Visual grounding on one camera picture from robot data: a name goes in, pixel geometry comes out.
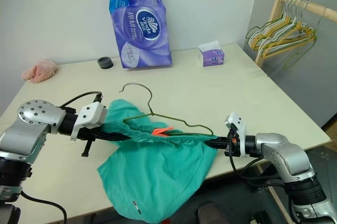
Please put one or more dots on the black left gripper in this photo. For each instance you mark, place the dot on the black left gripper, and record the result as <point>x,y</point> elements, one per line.
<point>89,134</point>

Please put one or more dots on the pink crumpled cloth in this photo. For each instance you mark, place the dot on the pink crumpled cloth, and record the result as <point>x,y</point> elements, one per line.
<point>39,72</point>

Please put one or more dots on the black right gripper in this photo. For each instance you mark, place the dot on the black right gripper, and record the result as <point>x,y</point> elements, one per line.
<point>232,148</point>

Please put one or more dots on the black round puck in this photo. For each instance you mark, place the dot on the black round puck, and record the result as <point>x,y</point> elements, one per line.
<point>105,63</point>

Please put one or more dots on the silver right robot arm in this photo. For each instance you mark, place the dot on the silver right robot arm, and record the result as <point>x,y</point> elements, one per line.
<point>287,153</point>

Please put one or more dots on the wooden clothes rack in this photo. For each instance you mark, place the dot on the wooden clothes rack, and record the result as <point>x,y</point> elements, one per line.
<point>276,5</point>

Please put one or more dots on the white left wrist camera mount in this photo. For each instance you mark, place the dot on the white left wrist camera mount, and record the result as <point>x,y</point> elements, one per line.
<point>90,116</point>

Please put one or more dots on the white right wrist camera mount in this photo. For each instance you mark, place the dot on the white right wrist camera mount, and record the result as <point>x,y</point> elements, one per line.
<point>238,124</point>

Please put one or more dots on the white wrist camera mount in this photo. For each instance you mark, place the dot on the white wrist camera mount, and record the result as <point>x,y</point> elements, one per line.
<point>238,124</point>
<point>90,116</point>

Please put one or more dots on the dark rounded shape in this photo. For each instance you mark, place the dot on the dark rounded shape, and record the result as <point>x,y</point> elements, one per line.
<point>212,213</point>

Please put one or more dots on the purple toilet paper pack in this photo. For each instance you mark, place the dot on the purple toilet paper pack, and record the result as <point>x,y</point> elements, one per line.
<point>142,42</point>

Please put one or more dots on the small purple tissue pack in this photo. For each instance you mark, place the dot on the small purple tissue pack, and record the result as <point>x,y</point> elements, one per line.
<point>214,58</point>

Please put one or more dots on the teal green shorts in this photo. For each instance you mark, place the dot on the teal green shorts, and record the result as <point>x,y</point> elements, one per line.
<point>158,171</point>

